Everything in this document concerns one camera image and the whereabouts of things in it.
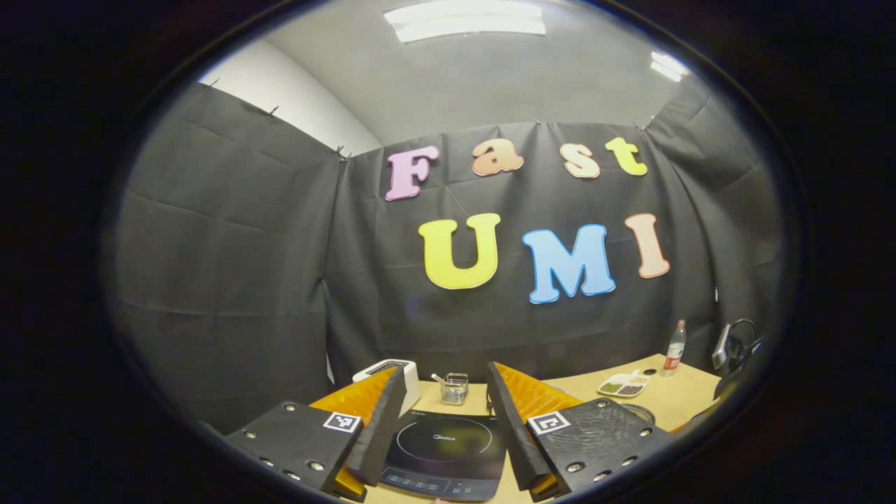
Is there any small wire mesh holder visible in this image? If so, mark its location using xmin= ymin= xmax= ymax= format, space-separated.
xmin=441 ymin=372 xmax=469 ymax=406

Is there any black backdrop cloth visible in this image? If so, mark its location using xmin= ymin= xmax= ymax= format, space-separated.
xmin=105 ymin=73 xmax=785 ymax=435

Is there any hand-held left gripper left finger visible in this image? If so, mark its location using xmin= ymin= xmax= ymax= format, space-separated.
xmin=224 ymin=365 xmax=408 ymax=503

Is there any black induction cooktop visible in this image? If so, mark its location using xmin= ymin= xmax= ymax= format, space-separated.
xmin=378 ymin=409 xmax=508 ymax=503

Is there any small ceiling light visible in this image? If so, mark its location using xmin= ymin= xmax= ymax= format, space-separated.
xmin=650 ymin=50 xmax=690 ymax=83

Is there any clear plastic water bottle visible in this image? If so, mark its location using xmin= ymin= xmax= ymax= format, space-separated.
xmin=662 ymin=320 xmax=687 ymax=377

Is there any large ceiling light panel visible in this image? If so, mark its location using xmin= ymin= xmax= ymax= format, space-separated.
xmin=383 ymin=0 xmax=547 ymax=44

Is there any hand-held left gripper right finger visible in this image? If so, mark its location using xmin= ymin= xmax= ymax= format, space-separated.
xmin=486 ymin=360 xmax=676 ymax=503

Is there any white divided dish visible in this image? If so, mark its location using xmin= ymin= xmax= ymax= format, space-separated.
xmin=597 ymin=370 xmax=652 ymax=399

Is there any white toaster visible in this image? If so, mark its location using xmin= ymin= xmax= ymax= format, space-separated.
xmin=352 ymin=358 xmax=421 ymax=417

